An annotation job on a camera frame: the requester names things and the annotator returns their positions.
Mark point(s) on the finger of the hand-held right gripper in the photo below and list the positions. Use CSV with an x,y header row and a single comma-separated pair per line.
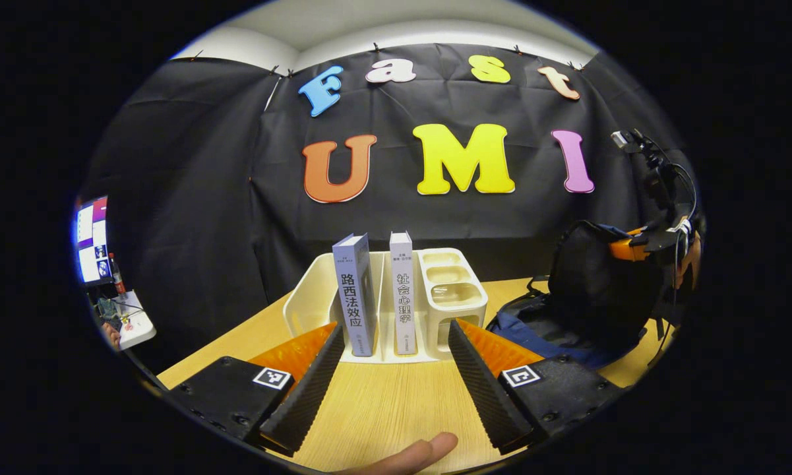
x,y
663,239

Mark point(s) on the red bottle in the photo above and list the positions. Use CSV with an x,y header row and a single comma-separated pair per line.
x,y
117,277

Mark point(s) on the white patterned book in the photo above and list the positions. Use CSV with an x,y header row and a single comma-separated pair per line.
x,y
403,303

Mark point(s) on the blue and black schoolbag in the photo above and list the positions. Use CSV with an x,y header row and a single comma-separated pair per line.
x,y
587,290

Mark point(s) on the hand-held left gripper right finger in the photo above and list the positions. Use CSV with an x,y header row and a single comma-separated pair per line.
x,y
485,396

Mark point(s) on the blue-grey book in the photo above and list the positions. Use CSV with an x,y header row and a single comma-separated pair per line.
x,y
355,303

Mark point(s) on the black backdrop cloth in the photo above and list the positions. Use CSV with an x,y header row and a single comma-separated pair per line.
x,y
204,198

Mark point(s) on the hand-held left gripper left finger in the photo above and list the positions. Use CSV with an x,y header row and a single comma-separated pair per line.
x,y
303,402

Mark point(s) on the white plastic bookshelf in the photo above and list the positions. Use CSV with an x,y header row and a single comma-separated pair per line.
x,y
448,293

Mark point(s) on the computer monitor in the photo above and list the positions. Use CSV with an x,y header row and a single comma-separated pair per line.
x,y
92,237

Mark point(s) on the white side table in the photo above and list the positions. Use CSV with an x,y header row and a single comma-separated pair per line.
x,y
138,326

